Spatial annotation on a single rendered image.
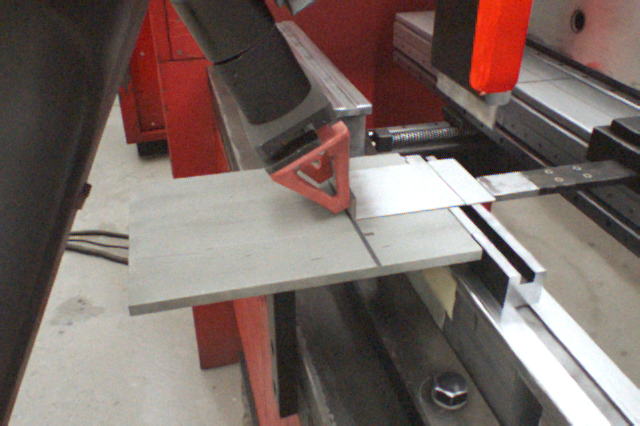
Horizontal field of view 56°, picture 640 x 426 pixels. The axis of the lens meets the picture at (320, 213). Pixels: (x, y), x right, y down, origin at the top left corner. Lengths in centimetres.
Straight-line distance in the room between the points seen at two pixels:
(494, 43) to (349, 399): 32
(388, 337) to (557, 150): 39
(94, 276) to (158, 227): 174
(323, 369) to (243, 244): 14
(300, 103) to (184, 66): 89
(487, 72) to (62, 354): 175
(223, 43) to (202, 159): 99
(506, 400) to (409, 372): 8
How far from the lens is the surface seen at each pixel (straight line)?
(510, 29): 32
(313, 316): 59
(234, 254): 46
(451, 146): 104
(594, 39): 31
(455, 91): 53
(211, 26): 43
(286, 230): 48
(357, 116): 84
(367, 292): 57
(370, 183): 55
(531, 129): 86
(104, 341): 196
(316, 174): 54
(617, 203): 74
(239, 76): 44
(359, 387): 53
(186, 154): 140
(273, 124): 45
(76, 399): 181
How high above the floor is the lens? 126
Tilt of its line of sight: 31 degrees down
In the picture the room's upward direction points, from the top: straight up
